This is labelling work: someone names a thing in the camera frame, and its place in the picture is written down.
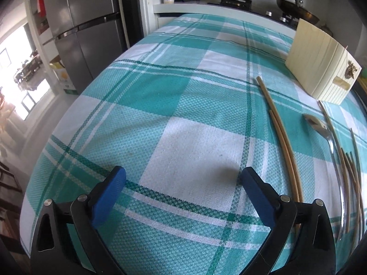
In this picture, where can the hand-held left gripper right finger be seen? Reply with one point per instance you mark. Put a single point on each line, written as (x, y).
(258, 197)

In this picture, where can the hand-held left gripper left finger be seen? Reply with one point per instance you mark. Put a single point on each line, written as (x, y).
(107, 194)

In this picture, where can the long wooden chopstick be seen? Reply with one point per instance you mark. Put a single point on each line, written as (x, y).
(265, 91)
(271, 114)

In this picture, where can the thin bamboo chopstick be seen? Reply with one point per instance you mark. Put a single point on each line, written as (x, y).
(324, 111)
(354, 140)
(345, 183)
(350, 166)

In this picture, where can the metal spoon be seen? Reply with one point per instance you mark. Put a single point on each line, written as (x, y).
(314, 123)

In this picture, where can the cream wooden utensil box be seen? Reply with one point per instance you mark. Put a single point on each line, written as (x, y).
(315, 63)

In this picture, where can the dark wooden chair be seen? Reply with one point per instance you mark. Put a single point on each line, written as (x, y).
(10, 194)

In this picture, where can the teal white checked tablecloth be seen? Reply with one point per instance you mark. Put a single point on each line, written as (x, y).
(172, 120)

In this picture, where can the yellow green cardboard box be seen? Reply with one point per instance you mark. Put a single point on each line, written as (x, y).
(65, 77)

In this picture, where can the grey two-door fridge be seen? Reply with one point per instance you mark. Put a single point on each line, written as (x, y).
(86, 20)

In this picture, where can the dark metal wok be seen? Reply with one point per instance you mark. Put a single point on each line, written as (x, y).
(298, 8)

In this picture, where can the black gas stove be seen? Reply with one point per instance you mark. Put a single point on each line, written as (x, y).
(238, 3)

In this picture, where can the white kitchen counter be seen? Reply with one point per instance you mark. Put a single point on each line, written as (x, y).
(183, 7)

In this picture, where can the red wall hanging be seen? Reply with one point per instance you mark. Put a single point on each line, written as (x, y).
(41, 0)

